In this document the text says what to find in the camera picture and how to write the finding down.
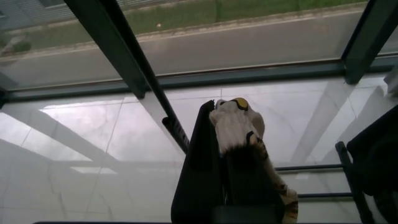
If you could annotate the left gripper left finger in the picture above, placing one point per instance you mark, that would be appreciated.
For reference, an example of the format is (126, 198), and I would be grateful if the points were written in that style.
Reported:
(199, 174)

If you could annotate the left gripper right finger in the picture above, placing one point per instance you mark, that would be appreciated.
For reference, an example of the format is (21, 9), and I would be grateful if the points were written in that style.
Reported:
(248, 180)

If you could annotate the cream printed garment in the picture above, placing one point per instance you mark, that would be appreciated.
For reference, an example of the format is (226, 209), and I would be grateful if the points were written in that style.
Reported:
(233, 127)

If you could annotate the black garment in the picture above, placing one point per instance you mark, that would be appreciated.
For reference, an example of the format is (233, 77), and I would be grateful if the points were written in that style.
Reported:
(379, 155)

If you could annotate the black clothes rack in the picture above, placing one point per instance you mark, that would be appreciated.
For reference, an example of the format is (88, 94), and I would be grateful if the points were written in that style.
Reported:
(149, 77)

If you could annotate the window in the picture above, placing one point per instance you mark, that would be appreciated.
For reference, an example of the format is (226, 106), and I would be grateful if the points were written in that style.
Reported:
(109, 40)

